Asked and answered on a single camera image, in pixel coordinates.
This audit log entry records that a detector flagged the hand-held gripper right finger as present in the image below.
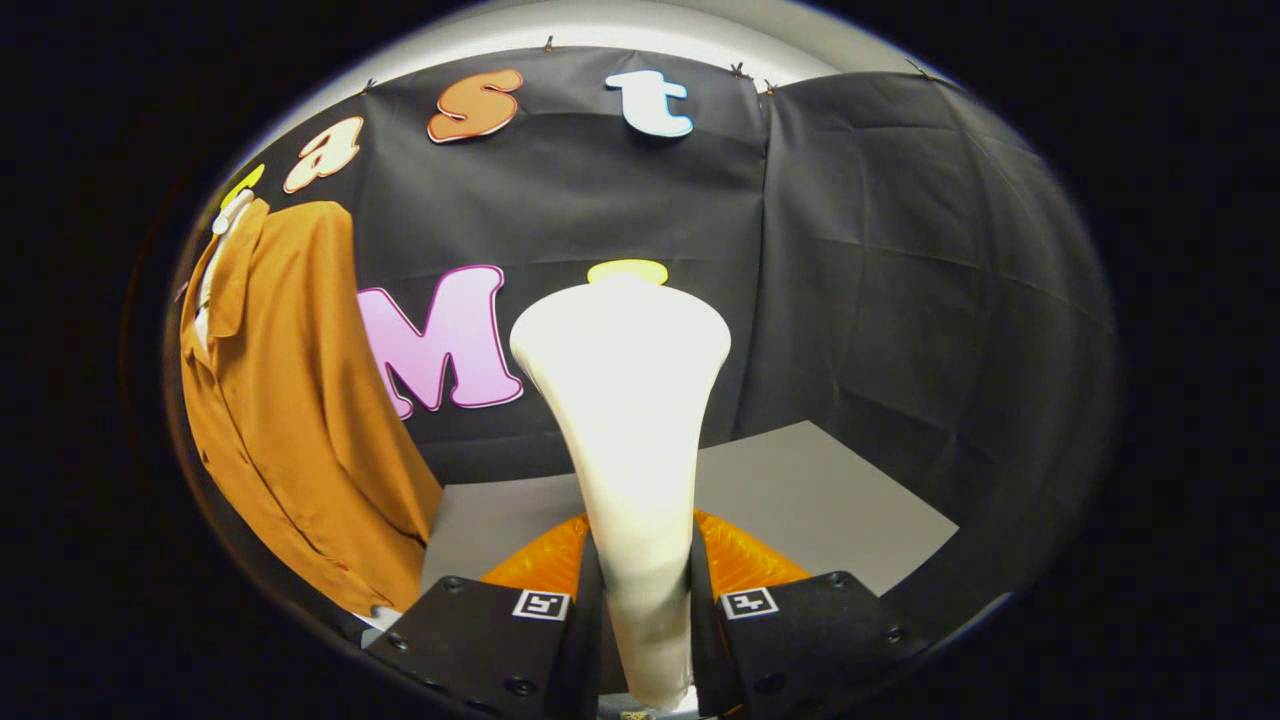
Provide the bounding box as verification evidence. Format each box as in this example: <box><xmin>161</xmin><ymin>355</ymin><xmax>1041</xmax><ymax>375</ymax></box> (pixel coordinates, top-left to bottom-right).
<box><xmin>688</xmin><ymin>508</ymin><xmax>937</xmax><ymax>720</ymax></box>

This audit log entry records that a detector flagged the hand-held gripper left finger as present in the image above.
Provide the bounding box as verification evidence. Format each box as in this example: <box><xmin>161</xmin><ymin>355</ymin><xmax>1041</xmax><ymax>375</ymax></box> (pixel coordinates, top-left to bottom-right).
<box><xmin>365</xmin><ymin>512</ymin><xmax>607</xmax><ymax>720</ymax></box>

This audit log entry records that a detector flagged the orange button-up shirt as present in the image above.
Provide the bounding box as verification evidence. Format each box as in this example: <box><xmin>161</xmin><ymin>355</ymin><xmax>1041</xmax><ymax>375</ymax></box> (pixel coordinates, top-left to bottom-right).
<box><xmin>179</xmin><ymin>199</ymin><xmax>445</xmax><ymax>617</ymax></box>

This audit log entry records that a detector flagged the white garment steamer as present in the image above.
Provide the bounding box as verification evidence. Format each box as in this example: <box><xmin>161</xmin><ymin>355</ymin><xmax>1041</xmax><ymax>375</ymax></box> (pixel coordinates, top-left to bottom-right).
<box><xmin>509</xmin><ymin>274</ymin><xmax>734</xmax><ymax>712</ymax></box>

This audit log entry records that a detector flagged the grey cabinet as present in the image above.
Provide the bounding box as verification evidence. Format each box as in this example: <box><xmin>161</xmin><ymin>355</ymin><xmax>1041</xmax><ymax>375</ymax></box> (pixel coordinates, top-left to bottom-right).
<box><xmin>419</xmin><ymin>420</ymin><xmax>960</xmax><ymax>599</ymax></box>

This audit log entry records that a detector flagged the black backdrop cloth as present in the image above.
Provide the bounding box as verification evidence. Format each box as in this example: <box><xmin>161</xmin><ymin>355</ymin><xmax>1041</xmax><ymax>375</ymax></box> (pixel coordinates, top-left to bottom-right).
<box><xmin>200</xmin><ymin>45</ymin><xmax>1117</xmax><ymax>626</ymax></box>

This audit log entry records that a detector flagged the white mannequin torso form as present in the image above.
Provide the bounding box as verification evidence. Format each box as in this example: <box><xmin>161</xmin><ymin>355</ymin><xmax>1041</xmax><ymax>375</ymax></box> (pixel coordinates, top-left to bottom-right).
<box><xmin>192</xmin><ymin>189</ymin><xmax>257</xmax><ymax>346</ymax></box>

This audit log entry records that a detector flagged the row of black cloth clips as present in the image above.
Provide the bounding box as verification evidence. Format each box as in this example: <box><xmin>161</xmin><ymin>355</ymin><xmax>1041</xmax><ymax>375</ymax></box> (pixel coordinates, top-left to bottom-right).
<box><xmin>360</xmin><ymin>35</ymin><xmax>926</xmax><ymax>96</ymax></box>

